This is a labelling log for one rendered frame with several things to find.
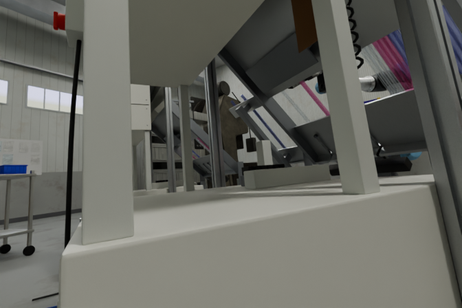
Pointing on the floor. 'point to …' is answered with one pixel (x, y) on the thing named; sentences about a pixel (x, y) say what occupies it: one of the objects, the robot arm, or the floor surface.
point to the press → (227, 128)
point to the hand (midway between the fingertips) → (300, 84)
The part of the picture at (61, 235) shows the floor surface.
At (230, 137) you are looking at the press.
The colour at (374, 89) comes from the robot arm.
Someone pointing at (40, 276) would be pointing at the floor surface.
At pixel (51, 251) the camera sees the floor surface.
